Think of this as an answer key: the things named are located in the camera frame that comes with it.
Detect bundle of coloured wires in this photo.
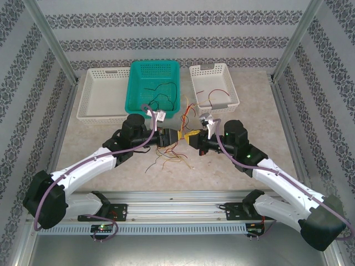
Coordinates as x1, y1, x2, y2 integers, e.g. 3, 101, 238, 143
155, 147, 182, 162
159, 149, 195, 171

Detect thin red wire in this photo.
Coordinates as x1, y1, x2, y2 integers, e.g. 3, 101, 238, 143
180, 103, 196, 132
209, 88, 230, 101

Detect thin black wire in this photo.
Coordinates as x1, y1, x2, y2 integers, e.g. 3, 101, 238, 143
143, 81, 179, 110
145, 155, 165, 175
142, 93, 175, 111

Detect large white plastic basket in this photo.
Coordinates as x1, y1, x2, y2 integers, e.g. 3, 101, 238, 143
76, 67, 131, 125

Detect teal plastic basket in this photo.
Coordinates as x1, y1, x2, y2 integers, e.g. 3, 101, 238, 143
124, 60, 182, 120

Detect grey metal panel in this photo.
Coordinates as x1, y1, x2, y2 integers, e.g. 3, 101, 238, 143
16, 234, 342, 266

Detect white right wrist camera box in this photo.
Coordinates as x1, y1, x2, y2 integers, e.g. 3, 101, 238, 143
198, 112, 216, 139

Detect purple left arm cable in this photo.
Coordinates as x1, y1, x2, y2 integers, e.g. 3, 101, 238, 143
33, 104, 158, 242

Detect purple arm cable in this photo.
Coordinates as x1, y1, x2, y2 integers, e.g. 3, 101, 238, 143
33, 104, 158, 242
216, 118, 354, 241

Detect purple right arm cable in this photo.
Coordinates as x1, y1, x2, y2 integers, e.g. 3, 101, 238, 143
216, 118, 354, 241

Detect white basket with grey handles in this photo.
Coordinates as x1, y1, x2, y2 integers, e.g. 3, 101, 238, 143
189, 63, 240, 114

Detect aluminium side rail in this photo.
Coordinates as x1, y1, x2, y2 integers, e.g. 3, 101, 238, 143
269, 80, 316, 200
37, 81, 81, 203

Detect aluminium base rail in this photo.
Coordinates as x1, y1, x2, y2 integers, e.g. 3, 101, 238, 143
27, 190, 328, 222

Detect slotted grey cable duct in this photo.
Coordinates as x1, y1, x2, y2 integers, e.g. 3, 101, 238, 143
37, 223, 247, 235

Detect aluminium frame post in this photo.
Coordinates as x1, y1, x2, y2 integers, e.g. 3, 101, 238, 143
270, 0, 328, 83
23, 0, 81, 84

